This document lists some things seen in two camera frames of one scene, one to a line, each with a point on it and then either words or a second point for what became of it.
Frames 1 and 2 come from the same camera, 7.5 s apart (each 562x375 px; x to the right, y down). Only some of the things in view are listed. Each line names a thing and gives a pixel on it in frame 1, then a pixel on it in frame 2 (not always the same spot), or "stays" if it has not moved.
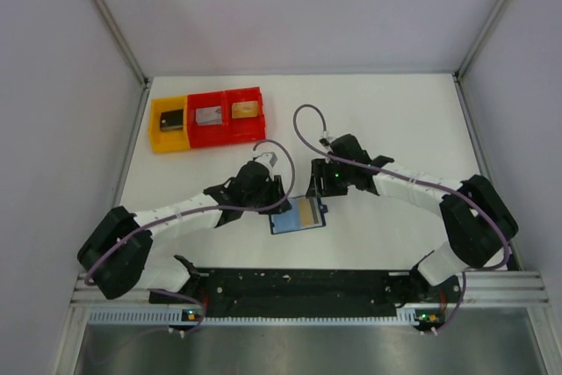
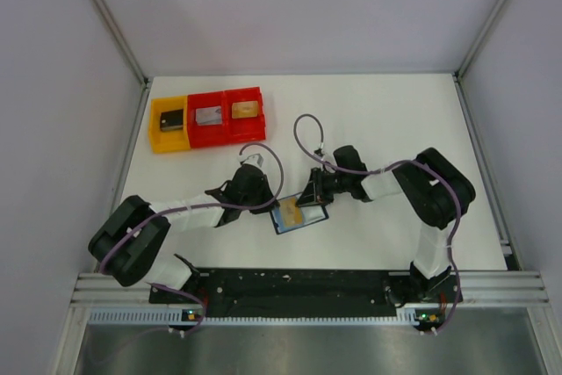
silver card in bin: [209, 115] stays
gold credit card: [306, 212] → [292, 215]
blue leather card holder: [305, 212] stays
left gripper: [277, 195] stays
